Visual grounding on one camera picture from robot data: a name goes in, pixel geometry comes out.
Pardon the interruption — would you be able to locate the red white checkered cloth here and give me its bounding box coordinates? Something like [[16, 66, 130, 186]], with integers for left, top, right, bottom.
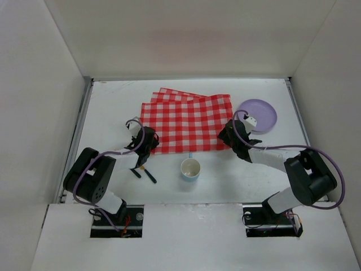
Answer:
[[140, 88, 233, 154]]

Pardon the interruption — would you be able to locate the lilac round plate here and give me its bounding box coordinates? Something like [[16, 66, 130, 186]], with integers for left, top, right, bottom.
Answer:
[[238, 99, 278, 134]]

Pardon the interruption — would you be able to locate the light blue mug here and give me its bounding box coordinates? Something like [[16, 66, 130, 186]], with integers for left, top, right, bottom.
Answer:
[[180, 152, 201, 182]]

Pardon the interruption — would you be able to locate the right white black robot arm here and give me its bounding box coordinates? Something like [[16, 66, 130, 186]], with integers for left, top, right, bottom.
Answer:
[[218, 119, 337, 219]]

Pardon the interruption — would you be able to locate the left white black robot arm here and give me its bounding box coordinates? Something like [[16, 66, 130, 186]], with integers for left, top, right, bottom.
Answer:
[[63, 126, 159, 225]]

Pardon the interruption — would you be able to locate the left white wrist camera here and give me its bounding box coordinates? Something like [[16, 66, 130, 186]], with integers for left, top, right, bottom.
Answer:
[[125, 116, 141, 137]]

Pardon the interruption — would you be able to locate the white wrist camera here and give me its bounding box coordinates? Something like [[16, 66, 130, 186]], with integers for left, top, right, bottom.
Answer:
[[125, 116, 141, 137], [243, 115, 257, 133]]

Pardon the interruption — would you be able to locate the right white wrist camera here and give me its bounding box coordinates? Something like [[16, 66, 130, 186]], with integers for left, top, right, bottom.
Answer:
[[243, 115, 257, 133]]

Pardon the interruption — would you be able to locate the gold knife teal handle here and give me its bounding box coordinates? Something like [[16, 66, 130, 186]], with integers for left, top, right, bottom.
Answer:
[[140, 166, 157, 183]]

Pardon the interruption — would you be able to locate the gold fork teal handle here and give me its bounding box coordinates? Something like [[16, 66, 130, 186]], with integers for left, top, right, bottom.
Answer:
[[131, 169, 142, 178]]

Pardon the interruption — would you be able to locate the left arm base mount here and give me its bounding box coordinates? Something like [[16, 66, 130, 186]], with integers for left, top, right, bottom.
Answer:
[[88, 205, 144, 238]]

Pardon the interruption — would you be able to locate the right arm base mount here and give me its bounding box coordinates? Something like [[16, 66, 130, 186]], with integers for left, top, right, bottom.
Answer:
[[241, 203, 303, 238]]

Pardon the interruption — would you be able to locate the aluminium table edge rail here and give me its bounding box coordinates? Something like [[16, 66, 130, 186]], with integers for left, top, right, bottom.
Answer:
[[284, 76, 329, 202]]

